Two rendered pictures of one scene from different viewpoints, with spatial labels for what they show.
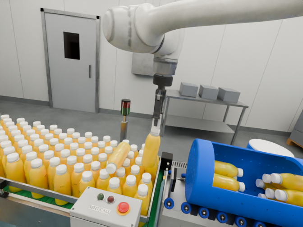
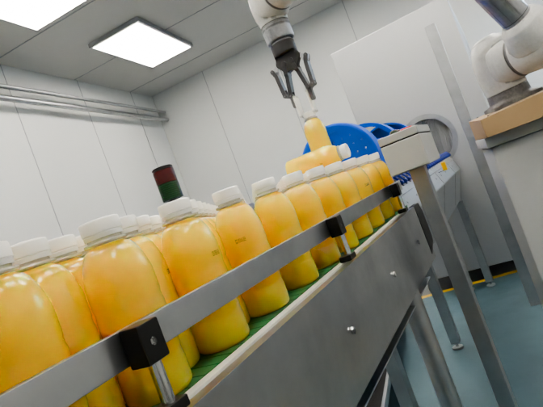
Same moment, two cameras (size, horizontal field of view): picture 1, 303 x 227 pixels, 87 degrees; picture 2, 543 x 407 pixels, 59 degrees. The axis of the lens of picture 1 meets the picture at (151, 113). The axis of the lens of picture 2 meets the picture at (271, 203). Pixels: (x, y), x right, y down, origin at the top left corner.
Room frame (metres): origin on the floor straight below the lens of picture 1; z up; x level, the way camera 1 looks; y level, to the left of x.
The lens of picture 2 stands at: (0.32, 1.42, 1.03)
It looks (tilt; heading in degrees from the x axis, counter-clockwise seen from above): 1 degrees up; 290
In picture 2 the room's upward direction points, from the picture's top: 21 degrees counter-clockwise
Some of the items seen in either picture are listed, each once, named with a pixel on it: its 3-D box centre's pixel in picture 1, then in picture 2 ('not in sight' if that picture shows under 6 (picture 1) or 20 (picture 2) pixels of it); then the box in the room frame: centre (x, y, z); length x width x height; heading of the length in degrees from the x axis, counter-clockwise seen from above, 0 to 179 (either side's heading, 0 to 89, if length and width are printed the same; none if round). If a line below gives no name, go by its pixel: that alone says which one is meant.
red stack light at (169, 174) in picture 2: (126, 104); (165, 177); (1.04, 0.18, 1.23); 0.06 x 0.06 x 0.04
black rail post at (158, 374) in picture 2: not in sight; (153, 369); (0.58, 1.10, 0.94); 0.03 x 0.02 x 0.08; 82
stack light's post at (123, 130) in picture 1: (119, 182); not in sight; (1.04, 0.18, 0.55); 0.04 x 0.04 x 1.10; 82
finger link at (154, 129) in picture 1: (155, 125); (311, 101); (0.59, -0.02, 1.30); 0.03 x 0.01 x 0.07; 82
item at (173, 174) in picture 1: (172, 182); not in sight; (0.63, -0.15, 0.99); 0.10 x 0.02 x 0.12; 172
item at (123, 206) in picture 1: (123, 207); not in sight; (0.36, 0.05, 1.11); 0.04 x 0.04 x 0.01
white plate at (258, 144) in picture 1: (270, 148); not in sight; (1.06, -0.90, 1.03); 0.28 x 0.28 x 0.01
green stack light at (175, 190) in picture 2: (125, 110); (170, 191); (1.04, 0.18, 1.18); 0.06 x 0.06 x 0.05
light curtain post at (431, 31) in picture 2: not in sight; (482, 164); (0.10, -1.58, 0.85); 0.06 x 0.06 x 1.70; 82
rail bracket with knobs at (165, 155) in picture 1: (166, 162); not in sight; (0.83, -0.13, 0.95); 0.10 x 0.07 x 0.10; 172
